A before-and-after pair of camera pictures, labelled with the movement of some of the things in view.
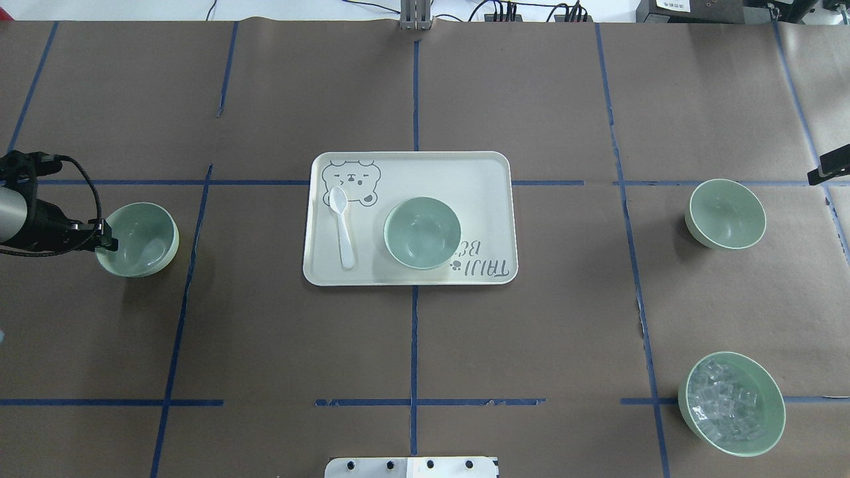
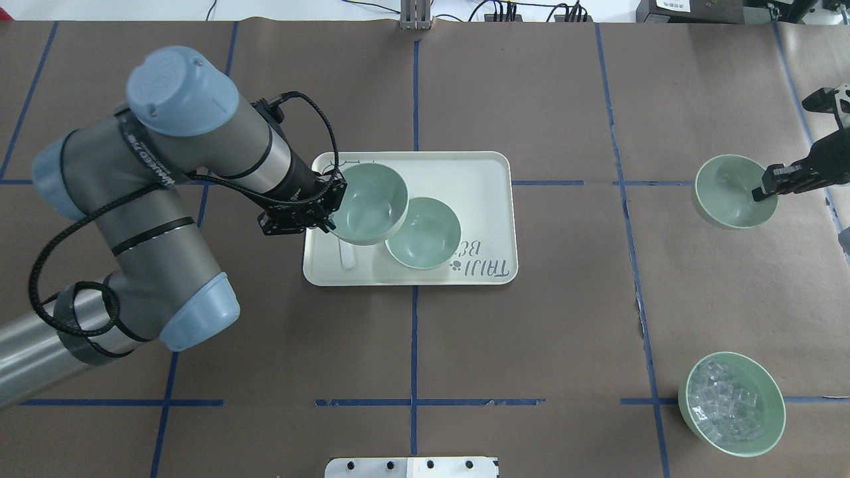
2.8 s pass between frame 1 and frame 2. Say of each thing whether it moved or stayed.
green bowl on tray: stayed
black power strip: stayed
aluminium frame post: stayed
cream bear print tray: stayed
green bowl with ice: stayed
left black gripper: moved
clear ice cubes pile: stayed
